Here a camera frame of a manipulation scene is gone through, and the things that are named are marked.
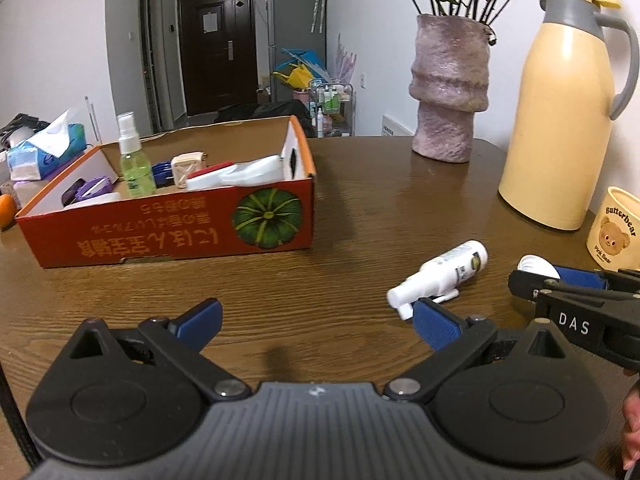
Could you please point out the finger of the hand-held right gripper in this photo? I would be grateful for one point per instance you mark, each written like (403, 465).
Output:
(582, 278)
(525, 284)

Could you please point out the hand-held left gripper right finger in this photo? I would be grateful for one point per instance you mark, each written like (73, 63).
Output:
(435, 322)

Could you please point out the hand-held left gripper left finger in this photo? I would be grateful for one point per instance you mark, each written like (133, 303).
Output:
(200, 322)

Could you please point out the white bottle cap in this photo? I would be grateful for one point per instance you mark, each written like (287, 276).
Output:
(537, 265)

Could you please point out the small white spray bottle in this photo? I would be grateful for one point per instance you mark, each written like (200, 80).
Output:
(450, 270)

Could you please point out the orange cardboard box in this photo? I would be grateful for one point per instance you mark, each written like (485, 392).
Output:
(175, 230)

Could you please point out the red and white lint brush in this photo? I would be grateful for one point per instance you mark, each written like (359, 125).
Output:
(210, 176)

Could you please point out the blue bottle cap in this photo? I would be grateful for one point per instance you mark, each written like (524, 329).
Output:
(162, 172)

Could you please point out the clear plastic box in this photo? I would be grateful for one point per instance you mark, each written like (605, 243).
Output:
(95, 199)

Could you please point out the green spray bottle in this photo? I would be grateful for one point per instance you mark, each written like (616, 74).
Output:
(136, 170)

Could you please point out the purple bottle cap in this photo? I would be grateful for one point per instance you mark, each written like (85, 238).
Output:
(95, 187)

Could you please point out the person's right hand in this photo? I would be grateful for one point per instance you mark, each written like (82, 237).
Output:
(632, 430)

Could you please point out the yellow bear mug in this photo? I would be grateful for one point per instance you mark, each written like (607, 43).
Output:
(615, 232)

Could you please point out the yellow thermos jug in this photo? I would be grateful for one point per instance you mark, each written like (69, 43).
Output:
(555, 125)

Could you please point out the pink textured vase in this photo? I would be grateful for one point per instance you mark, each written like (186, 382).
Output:
(447, 90)

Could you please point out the purple tissue pack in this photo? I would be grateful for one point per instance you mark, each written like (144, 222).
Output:
(30, 191)

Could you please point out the black bag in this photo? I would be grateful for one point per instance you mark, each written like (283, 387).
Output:
(265, 110)

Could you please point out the orange fruit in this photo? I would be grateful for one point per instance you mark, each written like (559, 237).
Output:
(6, 212)

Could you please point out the white drinking straw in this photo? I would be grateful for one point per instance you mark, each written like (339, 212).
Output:
(92, 120)

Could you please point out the blue tissue pack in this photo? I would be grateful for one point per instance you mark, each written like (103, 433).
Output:
(40, 155)

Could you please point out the pink plastic bin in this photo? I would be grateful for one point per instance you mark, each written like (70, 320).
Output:
(301, 96)

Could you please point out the dark brown entrance door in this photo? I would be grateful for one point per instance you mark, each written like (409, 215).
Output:
(215, 70)

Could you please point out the yellow bag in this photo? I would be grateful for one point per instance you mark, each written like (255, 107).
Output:
(295, 77)

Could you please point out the dark framed glass door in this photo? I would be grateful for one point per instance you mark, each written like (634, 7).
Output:
(150, 60)

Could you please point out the blue folded rack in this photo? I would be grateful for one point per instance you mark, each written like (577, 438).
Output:
(305, 60)

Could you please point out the white paper notice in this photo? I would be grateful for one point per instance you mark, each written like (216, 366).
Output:
(210, 22)

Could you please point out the grey refrigerator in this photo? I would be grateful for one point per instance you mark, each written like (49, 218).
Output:
(292, 20)

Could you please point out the white wall heater panel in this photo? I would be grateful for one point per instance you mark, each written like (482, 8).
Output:
(397, 126)

